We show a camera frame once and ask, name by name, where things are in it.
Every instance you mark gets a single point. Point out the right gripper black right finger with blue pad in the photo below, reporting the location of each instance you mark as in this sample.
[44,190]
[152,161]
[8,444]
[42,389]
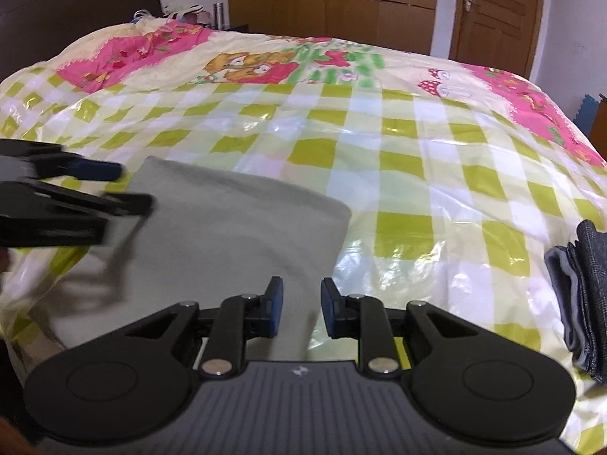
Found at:
[366,320]

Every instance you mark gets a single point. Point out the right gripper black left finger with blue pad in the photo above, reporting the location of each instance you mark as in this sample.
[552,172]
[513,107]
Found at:
[236,321]

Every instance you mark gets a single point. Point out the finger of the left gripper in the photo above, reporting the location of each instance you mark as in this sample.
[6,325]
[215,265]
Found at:
[82,168]
[111,203]

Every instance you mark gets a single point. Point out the light grey pants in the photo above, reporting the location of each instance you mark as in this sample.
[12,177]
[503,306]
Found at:
[211,235]

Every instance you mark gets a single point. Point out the dark brown headboard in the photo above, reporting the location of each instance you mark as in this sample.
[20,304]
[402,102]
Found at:
[36,30]

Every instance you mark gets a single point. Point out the checkered floral bed quilt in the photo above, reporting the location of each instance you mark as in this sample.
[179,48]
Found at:
[458,179]

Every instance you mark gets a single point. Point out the clutter on bedside table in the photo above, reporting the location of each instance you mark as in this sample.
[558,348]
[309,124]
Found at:
[196,14]

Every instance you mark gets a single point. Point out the dark grey folded clothes stack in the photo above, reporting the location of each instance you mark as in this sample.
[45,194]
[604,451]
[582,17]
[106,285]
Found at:
[577,272]

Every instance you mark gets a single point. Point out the blue foam floor mat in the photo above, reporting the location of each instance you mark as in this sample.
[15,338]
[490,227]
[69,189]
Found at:
[586,114]

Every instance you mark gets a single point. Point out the brown wooden wardrobe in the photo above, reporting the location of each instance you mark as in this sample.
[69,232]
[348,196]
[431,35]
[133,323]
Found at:
[405,25]

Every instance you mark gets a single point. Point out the brown wooden door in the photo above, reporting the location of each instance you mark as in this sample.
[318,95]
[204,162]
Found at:
[500,34]

